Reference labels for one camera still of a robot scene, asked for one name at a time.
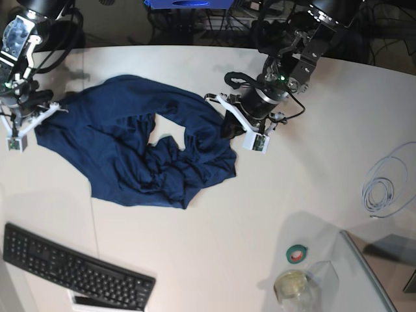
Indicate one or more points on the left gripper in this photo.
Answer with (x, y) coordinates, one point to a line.
(255, 104)

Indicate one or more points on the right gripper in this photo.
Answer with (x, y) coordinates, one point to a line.
(26, 101)

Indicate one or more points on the dark blue t-shirt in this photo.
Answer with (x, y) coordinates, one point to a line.
(140, 142)

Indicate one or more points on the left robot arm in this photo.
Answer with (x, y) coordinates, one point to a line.
(292, 49)

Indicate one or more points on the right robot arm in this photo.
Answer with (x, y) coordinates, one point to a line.
(36, 41)

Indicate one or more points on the green tape roll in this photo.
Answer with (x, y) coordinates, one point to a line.
(296, 254)

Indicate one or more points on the blue box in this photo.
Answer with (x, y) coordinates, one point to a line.
(188, 4)

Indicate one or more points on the black computer keyboard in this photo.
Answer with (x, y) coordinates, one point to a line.
(102, 282)

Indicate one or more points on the clear glass jar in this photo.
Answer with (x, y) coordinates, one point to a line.
(295, 291)

